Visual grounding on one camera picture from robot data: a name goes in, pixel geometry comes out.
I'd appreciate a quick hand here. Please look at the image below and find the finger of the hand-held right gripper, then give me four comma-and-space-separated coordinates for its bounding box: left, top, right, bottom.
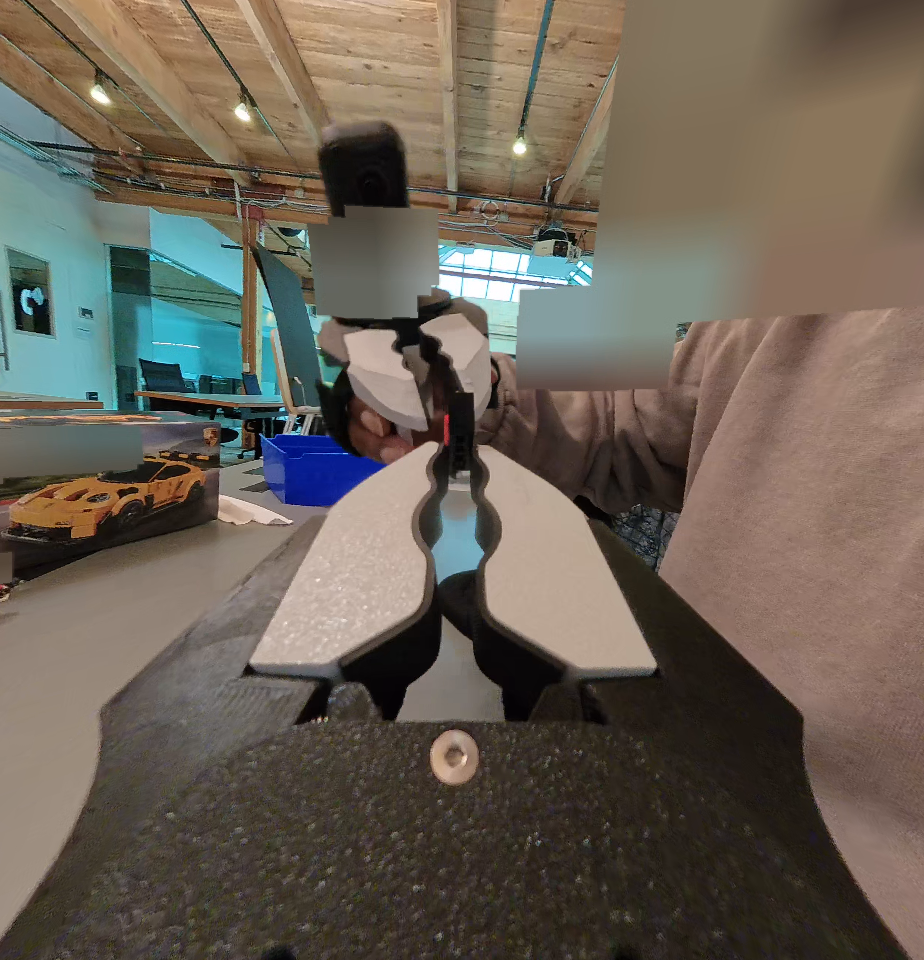
423, 313, 494, 414
343, 330, 434, 434

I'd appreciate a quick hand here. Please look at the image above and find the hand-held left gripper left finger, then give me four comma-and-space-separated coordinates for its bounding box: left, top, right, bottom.
248, 442, 442, 720

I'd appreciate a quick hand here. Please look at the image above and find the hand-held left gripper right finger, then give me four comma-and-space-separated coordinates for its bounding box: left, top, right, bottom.
473, 447, 658, 720

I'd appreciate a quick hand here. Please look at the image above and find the thin black brick plate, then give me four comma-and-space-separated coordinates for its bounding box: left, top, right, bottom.
445, 390, 475, 481

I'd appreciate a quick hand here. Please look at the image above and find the person's right forearm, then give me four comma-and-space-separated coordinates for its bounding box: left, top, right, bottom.
471, 322, 703, 520

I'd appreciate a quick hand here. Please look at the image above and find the grey desk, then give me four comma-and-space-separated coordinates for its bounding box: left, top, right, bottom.
0, 457, 508, 946

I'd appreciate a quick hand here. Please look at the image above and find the person's right hand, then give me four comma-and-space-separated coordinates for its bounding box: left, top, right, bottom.
345, 393, 419, 465

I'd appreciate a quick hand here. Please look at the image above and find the blue patterned fabric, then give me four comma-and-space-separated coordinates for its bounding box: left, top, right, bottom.
610, 504, 682, 573

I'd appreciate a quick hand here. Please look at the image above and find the dark leaning board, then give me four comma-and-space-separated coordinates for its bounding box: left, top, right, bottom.
252, 243, 324, 410

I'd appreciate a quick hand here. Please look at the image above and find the blue plastic bin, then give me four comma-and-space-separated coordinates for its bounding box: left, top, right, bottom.
261, 433, 388, 508

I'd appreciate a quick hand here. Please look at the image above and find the ceiling projector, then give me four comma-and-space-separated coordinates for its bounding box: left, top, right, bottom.
533, 225, 584, 264

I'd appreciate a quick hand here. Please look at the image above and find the long background table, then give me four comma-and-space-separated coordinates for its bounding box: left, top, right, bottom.
135, 390, 289, 421

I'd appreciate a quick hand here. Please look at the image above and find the black office chair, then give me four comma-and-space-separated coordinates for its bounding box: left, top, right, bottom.
139, 358, 198, 395

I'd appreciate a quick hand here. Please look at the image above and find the person's beige sweatshirt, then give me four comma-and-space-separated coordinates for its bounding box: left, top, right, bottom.
567, 303, 924, 960

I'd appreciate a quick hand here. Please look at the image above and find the toy car box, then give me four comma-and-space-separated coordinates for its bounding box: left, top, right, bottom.
0, 411, 223, 582

